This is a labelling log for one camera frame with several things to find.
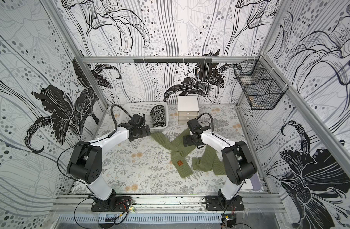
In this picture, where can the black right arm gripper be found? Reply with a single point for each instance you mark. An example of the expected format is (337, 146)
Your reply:
(188, 140)

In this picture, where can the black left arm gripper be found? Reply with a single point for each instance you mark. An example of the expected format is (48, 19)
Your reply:
(144, 133)

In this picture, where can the black white patterned knit scarf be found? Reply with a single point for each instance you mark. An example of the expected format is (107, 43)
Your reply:
(158, 116)

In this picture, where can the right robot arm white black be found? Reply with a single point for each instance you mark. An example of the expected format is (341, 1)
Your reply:
(238, 162)

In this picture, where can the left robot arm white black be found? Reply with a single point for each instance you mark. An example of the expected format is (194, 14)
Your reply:
(86, 160)

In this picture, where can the white small drawer box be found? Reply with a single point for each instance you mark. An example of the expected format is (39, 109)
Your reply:
(187, 108)

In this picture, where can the white purple flat objects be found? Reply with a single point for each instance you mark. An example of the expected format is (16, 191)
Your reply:
(252, 184)

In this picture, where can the small black electronics box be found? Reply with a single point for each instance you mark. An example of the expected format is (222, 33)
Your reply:
(228, 220)

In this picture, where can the black wire wall basket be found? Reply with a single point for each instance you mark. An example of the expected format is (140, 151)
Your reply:
(259, 87)

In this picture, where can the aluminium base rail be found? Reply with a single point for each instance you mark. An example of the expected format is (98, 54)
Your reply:
(171, 203)

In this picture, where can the white slotted cable duct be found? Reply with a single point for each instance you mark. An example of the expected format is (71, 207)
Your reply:
(144, 218)

